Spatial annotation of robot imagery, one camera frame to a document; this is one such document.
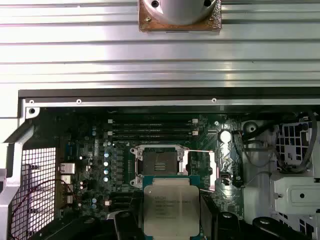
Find metal CPU socket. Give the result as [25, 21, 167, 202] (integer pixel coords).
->
[129, 146, 191, 188]

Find brown square base plate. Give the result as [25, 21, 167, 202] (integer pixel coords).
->
[138, 0, 223, 33]

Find green motherboard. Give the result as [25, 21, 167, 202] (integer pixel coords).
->
[37, 107, 247, 221]

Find silver CPU chip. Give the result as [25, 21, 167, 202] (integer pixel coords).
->
[141, 174, 201, 240]

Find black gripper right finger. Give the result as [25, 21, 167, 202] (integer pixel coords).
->
[199, 194, 312, 240]

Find round silver coin battery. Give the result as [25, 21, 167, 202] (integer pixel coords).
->
[219, 129, 232, 144]

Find black PC case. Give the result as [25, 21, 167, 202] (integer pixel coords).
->
[0, 88, 320, 240]

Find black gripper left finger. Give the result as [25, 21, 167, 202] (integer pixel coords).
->
[33, 191, 145, 240]

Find black RAM slot white clips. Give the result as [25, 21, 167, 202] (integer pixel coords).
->
[107, 118, 199, 125]
[107, 130, 199, 137]

